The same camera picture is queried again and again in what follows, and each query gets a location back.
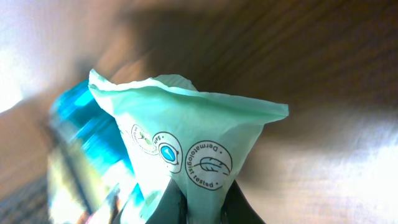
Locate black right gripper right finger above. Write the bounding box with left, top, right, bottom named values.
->
left=221, top=181, right=266, bottom=224

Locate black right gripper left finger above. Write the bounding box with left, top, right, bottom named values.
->
left=147, top=179, right=188, bottom=224

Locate light blue tissue pack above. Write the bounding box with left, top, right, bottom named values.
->
left=88, top=70, right=289, bottom=223

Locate teal mouthwash bottle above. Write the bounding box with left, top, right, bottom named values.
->
left=47, top=82, right=146, bottom=223

